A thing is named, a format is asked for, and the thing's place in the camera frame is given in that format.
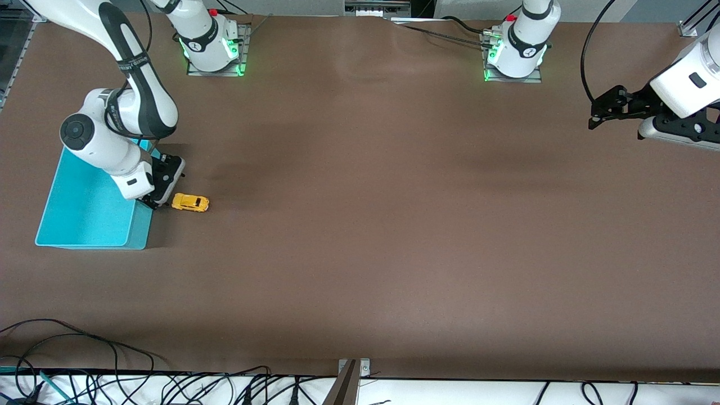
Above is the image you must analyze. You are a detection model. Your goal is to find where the yellow beetle toy car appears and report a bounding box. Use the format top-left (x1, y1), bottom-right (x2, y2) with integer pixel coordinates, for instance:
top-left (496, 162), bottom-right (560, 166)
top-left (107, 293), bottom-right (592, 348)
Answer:
top-left (172, 193), bottom-right (210, 213)

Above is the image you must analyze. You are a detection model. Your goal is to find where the turquoise plastic bin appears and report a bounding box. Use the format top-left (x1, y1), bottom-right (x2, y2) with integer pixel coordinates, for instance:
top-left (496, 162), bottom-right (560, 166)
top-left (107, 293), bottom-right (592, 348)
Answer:
top-left (35, 138), bottom-right (154, 250)

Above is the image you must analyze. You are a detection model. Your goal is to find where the grey power strip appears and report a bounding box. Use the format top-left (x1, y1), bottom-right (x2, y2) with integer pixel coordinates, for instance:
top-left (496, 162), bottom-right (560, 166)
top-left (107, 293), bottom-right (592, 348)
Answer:
top-left (344, 0), bottom-right (411, 17)

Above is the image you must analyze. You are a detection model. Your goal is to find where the grey metal bar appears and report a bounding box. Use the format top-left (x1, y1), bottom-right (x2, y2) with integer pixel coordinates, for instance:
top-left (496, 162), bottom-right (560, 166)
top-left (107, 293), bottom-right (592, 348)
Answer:
top-left (322, 360), bottom-right (359, 405)

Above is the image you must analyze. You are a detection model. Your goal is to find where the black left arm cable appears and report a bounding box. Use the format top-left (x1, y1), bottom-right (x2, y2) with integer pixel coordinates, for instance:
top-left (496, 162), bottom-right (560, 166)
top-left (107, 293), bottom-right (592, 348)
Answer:
top-left (581, 0), bottom-right (619, 103)

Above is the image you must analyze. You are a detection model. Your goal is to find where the aluminium frame rail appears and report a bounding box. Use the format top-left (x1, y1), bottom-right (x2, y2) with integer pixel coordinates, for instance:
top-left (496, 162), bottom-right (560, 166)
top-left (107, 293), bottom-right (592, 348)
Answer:
top-left (678, 0), bottom-right (720, 38)

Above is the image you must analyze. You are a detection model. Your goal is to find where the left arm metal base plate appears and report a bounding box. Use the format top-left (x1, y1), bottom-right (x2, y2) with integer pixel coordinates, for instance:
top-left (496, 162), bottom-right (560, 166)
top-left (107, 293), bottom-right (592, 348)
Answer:
top-left (483, 31), bottom-right (544, 84)

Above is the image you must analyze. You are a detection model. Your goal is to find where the thin black looping cable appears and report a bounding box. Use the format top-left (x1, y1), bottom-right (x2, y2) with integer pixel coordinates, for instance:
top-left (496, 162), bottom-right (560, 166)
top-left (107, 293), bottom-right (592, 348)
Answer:
top-left (0, 334), bottom-right (155, 394)

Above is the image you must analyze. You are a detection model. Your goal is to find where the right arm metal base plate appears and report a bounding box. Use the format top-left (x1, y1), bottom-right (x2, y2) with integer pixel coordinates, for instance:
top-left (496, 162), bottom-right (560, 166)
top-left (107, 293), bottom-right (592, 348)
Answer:
top-left (187, 24), bottom-right (252, 77)

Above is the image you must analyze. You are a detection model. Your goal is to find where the long black looping cable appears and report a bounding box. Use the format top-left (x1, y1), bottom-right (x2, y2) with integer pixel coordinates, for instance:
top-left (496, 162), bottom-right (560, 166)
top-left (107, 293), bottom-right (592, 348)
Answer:
top-left (0, 319), bottom-right (169, 405)

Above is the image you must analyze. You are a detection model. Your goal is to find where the thick black base cable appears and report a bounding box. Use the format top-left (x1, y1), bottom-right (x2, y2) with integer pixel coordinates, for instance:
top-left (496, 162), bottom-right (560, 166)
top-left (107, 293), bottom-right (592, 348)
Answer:
top-left (442, 15), bottom-right (491, 35)

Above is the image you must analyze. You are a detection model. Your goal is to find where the thin black table cable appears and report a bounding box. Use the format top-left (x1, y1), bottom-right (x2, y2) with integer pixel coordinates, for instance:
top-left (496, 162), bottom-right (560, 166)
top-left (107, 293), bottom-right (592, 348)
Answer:
top-left (391, 18), bottom-right (496, 48)

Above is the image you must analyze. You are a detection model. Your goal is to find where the thin grey cable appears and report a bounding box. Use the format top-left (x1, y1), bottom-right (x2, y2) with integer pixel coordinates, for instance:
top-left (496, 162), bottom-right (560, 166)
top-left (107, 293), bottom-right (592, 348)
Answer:
top-left (246, 14), bottom-right (275, 40)

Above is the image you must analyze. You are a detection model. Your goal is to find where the black cable tangle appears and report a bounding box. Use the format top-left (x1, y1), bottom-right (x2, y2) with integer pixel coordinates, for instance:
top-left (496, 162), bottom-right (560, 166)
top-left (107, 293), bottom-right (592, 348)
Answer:
top-left (152, 366), bottom-right (316, 405)

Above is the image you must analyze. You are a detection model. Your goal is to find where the teal cable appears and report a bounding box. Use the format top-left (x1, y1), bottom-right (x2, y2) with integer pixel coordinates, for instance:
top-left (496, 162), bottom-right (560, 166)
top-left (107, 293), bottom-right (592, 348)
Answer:
top-left (0, 366), bottom-right (74, 403)

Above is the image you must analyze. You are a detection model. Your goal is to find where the metal bracket plate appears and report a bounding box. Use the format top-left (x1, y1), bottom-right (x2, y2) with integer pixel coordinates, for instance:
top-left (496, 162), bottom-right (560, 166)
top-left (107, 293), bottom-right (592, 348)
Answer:
top-left (337, 358), bottom-right (371, 379)

